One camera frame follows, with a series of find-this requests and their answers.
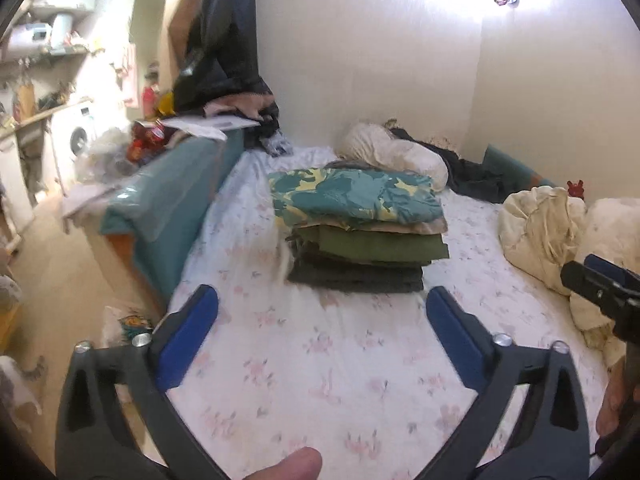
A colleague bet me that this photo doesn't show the dark olive folded garment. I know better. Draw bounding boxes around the dark olive folded garment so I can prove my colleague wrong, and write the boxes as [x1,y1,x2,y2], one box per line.
[292,247,426,276]

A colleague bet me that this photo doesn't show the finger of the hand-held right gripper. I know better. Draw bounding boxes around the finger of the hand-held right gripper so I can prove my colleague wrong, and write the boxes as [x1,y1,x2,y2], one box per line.
[560,261,640,322]
[584,254,640,302]

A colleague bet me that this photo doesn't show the charcoal folded garment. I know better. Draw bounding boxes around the charcoal folded garment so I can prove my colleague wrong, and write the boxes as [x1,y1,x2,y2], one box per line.
[286,260,426,294]

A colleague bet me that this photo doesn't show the clear plastic bag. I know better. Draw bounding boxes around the clear plastic bag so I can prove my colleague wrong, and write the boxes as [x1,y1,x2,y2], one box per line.
[85,127,136,181]

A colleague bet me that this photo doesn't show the white papers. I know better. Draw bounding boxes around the white papers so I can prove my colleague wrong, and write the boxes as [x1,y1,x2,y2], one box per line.
[160,115,261,141]

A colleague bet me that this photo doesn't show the white chest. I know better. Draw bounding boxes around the white chest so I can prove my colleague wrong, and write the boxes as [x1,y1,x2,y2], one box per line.
[62,180,136,241]

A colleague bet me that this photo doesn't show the plastic bag with print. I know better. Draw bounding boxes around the plastic bag with print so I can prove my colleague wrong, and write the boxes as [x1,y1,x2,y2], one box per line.
[102,305,156,346]

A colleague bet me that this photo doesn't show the white water heater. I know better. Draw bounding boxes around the white water heater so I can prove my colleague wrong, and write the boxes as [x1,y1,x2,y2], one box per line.
[2,22,53,58]

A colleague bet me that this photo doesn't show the white printed pillow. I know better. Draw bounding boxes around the white printed pillow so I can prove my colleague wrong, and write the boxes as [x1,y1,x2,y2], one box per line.
[337,122,449,192]

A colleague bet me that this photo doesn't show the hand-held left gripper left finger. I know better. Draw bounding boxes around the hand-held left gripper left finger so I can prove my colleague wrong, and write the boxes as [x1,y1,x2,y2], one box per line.
[55,284,226,480]

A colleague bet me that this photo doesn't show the person's left hand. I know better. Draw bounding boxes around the person's left hand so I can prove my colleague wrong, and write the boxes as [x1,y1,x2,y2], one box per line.
[232,447,323,480]

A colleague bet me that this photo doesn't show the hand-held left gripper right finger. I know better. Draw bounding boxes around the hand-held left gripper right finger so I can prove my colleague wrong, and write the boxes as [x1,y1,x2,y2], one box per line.
[426,286,591,480]

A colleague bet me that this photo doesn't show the dark hanging clothes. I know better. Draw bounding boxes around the dark hanging clothes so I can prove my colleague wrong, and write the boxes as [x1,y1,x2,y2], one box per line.
[172,0,278,111]

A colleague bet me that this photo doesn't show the teal padded headboard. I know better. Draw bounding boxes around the teal padded headboard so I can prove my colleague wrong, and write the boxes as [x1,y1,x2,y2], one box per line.
[482,144,558,191]

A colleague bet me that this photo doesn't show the dark clothes heap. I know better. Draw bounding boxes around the dark clothes heap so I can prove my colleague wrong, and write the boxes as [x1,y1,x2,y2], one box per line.
[385,119,518,204]

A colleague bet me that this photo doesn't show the green leaf-print shorts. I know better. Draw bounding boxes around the green leaf-print shorts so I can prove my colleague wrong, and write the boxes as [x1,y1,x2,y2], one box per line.
[267,166,445,226]

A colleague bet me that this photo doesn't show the red snack packets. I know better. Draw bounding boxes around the red snack packets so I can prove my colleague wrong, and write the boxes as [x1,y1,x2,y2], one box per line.
[127,120,168,155]

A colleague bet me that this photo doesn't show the pile of mixed clothes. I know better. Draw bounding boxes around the pile of mixed clothes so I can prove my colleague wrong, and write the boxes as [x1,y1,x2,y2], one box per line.
[202,92,293,157]

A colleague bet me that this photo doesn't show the red bottle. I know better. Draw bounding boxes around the red bottle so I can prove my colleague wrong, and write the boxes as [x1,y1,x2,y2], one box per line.
[141,65,160,108]

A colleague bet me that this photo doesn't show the cat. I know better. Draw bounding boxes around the cat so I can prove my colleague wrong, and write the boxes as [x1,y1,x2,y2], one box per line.
[0,355,48,428]

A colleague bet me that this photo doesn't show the cream duvet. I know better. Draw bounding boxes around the cream duvet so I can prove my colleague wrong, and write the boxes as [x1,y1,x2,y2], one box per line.
[498,186,640,368]

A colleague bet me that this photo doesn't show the person's right hand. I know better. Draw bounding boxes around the person's right hand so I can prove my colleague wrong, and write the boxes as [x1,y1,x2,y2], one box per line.
[596,355,637,438]

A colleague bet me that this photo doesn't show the white washing machine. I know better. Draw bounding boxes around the white washing machine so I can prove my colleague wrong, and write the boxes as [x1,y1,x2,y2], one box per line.
[50,100,101,186]

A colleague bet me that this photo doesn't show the brown cardboard sheet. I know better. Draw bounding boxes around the brown cardboard sheet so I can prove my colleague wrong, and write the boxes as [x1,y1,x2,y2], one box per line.
[167,0,211,56]

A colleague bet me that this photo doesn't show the olive green folded garment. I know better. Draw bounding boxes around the olive green folded garment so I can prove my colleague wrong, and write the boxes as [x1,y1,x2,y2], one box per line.
[297,224,449,267]

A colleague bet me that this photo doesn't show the teal padded bed side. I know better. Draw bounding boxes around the teal padded bed side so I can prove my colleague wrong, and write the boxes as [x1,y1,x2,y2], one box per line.
[100,132,246,301]

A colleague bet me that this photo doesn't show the kitchen counter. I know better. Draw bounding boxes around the kitchen counter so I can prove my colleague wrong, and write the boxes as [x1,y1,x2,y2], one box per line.
[0,97,96,136]

